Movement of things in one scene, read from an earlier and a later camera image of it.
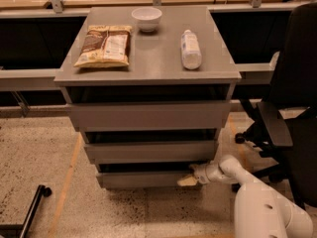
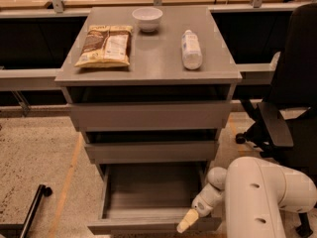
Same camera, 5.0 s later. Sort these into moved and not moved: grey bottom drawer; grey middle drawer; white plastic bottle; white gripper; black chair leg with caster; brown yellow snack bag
Moved: white gripper; grey bottom drawer
Not moved: black chair leg with caster; white plastic bottle; grey middle drawer; brown yellow snack bag
